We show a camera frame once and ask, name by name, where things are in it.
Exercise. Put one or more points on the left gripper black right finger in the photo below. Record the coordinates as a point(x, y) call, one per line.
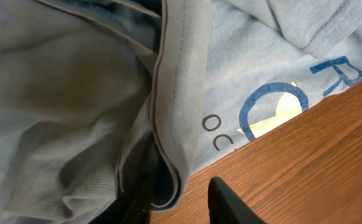
point(226, 207)

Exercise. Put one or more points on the light blue t-shirt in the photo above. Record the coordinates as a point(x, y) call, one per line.
point(91, 90)

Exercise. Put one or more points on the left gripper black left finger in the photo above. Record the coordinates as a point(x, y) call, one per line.
point(132, 207)

